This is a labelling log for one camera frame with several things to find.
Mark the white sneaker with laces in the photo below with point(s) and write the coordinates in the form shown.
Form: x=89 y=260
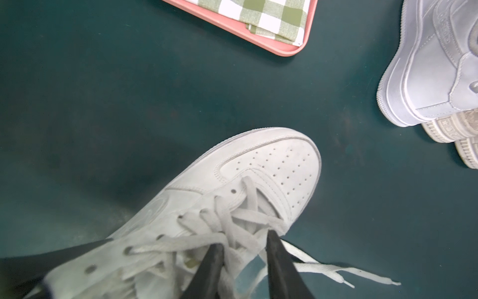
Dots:
x=232 y=195

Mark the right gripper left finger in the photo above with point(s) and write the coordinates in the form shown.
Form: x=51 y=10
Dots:
x=205 y=283

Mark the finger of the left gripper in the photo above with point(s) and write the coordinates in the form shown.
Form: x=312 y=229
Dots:
x=19 y=275

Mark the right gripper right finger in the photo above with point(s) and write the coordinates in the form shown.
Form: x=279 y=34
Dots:
x=284 y=281

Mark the beige sneaker left one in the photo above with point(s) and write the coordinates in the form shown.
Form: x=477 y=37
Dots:
x=459 y=126

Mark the pink tray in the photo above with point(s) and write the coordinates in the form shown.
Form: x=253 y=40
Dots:
x=237 y=28

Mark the green white checkered cloth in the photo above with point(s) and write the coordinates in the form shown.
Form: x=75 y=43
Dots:
x=279 y=20

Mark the beige sneaker one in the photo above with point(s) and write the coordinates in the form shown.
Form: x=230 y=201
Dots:
x=468 y=151
x=459 y=126

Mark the beige sneaker right one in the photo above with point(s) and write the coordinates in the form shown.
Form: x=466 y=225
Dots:
x=468 y=151

